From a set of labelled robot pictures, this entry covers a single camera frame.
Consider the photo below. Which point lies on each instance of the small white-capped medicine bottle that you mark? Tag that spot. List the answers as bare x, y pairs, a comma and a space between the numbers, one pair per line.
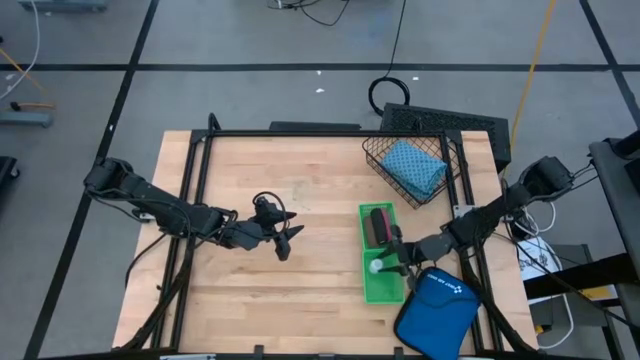
375, 266

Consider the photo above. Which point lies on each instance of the black metal table frame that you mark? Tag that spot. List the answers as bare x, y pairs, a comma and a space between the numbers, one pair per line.
325, 133

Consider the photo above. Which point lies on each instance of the black bandage roll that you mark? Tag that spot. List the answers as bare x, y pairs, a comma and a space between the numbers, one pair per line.
378, 225

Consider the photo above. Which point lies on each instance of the dark grey desk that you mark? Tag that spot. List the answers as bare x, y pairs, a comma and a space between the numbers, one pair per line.
617, 190

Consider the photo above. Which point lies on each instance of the pink bandage roll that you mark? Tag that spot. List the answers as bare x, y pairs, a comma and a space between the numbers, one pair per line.
389, 225

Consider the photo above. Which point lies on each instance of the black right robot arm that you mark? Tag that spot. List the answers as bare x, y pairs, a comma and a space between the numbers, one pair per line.
490, 215

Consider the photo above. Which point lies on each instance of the grey flat bar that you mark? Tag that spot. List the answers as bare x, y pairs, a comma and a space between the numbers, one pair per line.
25, 118

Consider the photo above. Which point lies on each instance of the black beam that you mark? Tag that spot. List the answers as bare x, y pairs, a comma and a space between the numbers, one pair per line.
580, 275

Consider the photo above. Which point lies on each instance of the small black table clamp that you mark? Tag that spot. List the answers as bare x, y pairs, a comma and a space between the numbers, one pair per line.
398, 351
258, 349

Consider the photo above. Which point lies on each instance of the blue first aid pouch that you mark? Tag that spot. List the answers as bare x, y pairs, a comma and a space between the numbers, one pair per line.
440, 320

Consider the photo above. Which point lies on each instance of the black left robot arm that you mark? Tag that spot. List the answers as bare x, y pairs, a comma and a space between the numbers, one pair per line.
165, 212

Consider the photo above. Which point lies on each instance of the orange thin stick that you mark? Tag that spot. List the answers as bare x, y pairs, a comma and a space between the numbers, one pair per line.
25, 72

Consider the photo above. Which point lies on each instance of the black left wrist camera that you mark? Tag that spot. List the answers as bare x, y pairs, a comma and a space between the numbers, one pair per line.
267, 210

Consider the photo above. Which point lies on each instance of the grey flat base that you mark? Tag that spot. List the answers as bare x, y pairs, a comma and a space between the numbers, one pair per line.
65, 5

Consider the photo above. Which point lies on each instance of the green plastic basket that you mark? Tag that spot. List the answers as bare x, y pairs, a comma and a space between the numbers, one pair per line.
364, 210
382, 292

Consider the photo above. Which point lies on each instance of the white printed bag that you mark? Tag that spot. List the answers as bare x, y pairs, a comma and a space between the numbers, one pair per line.
537, 260

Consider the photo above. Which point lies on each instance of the light blue patterned pouch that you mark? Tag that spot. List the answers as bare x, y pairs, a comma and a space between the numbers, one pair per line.
415, 170

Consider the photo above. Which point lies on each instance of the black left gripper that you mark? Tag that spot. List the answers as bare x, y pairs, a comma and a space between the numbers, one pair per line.
250, 235

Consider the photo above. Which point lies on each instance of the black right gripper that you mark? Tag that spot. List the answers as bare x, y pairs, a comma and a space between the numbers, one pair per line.
420, 252

